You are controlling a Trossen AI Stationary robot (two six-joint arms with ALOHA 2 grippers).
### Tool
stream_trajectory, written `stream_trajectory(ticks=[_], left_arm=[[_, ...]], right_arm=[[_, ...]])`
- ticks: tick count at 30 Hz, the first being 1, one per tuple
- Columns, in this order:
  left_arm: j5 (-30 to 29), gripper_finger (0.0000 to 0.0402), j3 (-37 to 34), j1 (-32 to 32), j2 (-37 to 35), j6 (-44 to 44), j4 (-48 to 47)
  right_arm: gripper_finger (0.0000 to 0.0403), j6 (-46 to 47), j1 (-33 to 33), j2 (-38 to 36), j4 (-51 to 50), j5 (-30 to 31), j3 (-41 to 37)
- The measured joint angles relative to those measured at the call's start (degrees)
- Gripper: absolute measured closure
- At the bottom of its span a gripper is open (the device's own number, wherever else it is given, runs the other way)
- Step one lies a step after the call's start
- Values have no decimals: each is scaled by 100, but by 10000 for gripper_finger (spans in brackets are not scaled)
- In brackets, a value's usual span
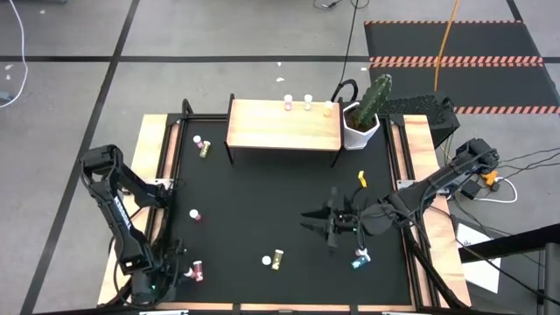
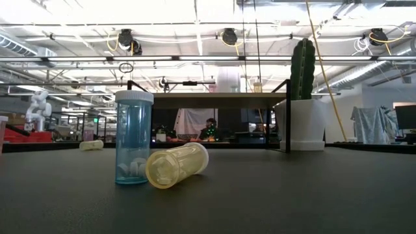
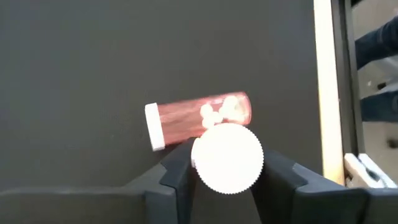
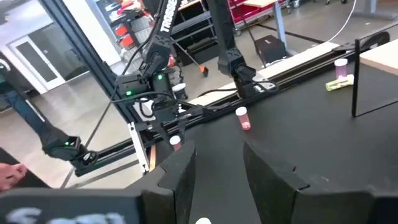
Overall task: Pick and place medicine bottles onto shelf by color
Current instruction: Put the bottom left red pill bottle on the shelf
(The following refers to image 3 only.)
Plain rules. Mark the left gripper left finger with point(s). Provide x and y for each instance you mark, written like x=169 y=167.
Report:
x=174 y=186

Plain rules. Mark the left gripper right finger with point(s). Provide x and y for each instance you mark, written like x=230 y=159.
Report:
x=295 y=193

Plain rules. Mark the red pill bottle white cap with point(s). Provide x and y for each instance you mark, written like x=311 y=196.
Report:
x=227 y=158
x=180 y=121

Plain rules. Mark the black table mat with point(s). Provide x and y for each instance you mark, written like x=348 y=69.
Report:
x=124 y=77

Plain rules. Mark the person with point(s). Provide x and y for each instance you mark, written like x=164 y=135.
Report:
x=377 y=40

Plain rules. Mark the silver metal bracket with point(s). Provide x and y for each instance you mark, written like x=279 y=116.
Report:
x=363 y=171

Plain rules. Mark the black aluminium table frame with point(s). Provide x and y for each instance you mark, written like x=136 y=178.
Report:
x=345 y=77

